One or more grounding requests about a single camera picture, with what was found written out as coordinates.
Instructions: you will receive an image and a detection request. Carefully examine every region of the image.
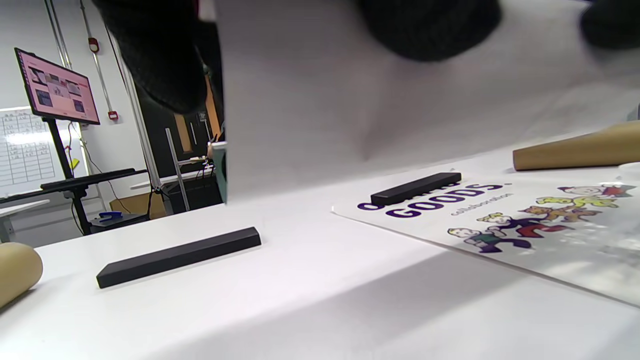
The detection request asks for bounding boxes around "person's left hand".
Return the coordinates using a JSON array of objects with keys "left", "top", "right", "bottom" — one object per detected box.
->
[{"left": 92, "top": 0, "right": 640, "bottom": 114}]

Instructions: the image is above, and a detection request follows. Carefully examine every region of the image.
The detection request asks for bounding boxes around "monitor with pink screen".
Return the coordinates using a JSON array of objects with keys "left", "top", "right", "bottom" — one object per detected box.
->
[{"left": 14, "top": 47, "right": 101, "bottom": 126}]

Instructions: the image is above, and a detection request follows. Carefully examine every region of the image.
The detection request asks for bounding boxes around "silver metal pole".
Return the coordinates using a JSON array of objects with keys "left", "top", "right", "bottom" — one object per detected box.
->
[{"left": 165, "top": 128, "right": 191, "bottom": 213}]

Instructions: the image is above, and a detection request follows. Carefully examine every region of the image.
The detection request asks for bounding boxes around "brown cardboard box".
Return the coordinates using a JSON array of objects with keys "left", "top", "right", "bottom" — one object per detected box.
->
[{"left": 109, "top": 192, "right": 168, "bottom": 220}]

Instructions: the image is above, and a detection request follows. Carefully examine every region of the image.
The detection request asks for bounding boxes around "whiteboard with grid chart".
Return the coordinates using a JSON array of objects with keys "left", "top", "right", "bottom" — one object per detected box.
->
[{"left": 0, "top": 106, "right": 57, "bottom": 189}]

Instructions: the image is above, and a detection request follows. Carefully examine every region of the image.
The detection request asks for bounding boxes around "long black bar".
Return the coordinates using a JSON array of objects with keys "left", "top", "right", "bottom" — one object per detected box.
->
[
  {"left": 96, "top": 226, "right": 262, "bottom": 290},
  {"left": 370, "top": 172, "right": 463, "bottom": 207}
]

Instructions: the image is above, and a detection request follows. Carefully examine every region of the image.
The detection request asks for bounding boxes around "white desk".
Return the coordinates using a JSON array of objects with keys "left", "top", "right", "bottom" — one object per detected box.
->
[{"left": 0, "top": 199, "right": 51, "bottom": 244}]

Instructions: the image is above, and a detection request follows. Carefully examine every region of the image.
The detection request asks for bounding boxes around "brown cardboard tube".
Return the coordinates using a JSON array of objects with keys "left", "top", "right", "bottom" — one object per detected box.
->
[
  {"left": 0, "top": 242, "right": 44, "bottom": 309},
  {"left": 512, "top": 120, "right": 640, "bottom": 172}
]

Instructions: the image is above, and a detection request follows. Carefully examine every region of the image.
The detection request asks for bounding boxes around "white poster with cartoon print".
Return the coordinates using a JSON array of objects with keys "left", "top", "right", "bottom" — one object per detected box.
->
[{"left": 331, "top": 167, "right": 640, "bottom": 308}]

